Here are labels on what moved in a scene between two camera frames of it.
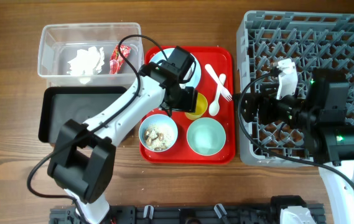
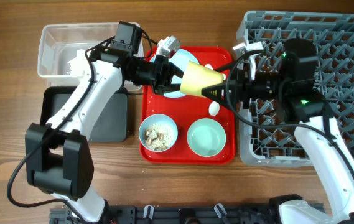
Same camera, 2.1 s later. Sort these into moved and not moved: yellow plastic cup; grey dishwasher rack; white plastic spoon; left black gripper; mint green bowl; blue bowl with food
Moved: yellow plastic cup; left black gripper
Not moved: grey dishwasher rack; mint green bowl; white plastic spoon; blue bowl with food
